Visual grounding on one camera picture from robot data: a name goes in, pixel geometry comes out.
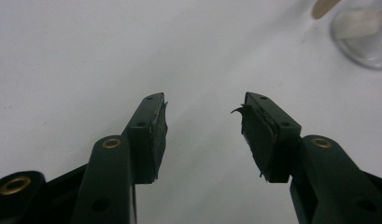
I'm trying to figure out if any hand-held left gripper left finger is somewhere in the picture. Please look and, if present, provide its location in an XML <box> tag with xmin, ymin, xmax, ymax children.
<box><xmin>70</xmin><ymin>91</ymin><xmax>169</xmax><ymax>224</ymax></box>

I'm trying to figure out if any wooden stick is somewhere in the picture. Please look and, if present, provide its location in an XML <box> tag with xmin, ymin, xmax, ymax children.
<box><xmin>311</xmin><ymin>0</ymin><xmax>342</xmax><ymax>21</ymax></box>

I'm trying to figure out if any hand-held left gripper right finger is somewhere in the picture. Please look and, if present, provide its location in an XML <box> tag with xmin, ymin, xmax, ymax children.
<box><xmin>231</xmin><ymin>91</ymin><xmax>382</xmax><ymax>224</ymax></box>

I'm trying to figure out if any clear glass cup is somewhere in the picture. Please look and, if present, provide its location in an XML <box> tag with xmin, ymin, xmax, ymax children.
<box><xmin>330</xmin><ymin>0</ymin><xmax>382</xmax><ymax>71</ymax></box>

